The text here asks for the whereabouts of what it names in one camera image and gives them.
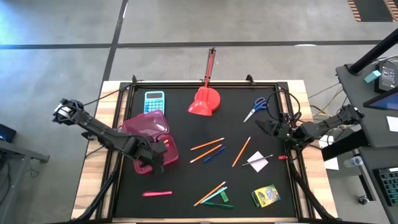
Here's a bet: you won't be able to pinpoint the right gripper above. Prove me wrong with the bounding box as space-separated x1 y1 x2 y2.
255 112 296 141

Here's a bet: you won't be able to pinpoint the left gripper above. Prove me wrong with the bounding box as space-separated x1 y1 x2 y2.
132 136 169 175

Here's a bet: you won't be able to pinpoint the blue handled scissors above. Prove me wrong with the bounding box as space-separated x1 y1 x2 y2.
243 96 269 123

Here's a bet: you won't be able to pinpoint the pink highlighter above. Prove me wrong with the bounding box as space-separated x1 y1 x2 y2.
142 190 174 197

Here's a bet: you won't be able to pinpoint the grey mechanical pencil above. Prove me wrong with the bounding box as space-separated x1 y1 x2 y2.
241 154 274 167

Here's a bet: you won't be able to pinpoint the white sticky note pad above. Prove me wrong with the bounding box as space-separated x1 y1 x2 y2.
247 151 269 173

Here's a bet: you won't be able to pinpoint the pink plastic pencil box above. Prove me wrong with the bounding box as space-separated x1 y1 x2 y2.
121 109 180 175

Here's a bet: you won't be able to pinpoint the blue pen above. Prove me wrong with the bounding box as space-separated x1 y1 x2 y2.
203 146 226 164

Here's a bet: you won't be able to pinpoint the light teal pen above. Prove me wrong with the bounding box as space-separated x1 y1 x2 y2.
200 186 228 205

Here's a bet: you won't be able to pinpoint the yellow green crayon box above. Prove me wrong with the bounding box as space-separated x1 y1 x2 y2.
250 184 282 208

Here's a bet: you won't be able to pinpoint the green pen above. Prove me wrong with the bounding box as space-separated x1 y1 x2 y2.
203 201 234 209

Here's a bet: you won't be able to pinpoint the black table mat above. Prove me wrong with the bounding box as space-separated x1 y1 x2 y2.
113 86 298 218

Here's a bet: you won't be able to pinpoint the white paper sheet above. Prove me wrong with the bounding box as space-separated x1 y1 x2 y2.
386 115 398 133
318 134 335 149
323 157 340 171

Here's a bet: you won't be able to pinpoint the teal calculator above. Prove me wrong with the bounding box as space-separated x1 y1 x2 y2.
143 90 166 114

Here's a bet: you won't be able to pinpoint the red desk lamp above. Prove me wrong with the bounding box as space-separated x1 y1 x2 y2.
187 86 221 117

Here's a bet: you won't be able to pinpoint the black desk crossbar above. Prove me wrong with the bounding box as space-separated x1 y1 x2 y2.
321 129 370 162

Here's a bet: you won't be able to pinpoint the clear water bottle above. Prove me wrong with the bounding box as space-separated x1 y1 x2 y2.
343 156 364 169

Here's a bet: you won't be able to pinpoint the grey side desk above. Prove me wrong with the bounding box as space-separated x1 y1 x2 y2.
335 60 398 224

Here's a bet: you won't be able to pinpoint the teal block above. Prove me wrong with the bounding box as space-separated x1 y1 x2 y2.
364 70 382 84

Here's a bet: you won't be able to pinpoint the black flat screen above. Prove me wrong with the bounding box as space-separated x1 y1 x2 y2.
363 93 398 112

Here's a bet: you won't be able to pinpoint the black round pole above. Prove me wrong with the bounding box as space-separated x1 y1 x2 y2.
347 27 398 76

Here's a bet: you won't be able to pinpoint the black power adapter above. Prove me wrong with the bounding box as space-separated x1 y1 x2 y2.
374 60 398 94

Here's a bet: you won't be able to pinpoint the black keyboard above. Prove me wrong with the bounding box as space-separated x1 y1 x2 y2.
372 167 398 207

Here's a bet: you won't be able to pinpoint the grey metal desk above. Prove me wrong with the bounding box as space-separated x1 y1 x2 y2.
0 139 50 224

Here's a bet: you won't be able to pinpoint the dark electronic device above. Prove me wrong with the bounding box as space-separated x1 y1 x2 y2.
0 123 17 144

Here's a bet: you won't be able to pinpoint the black floor mat striped edges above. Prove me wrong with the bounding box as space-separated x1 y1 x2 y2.
347 0 398 23

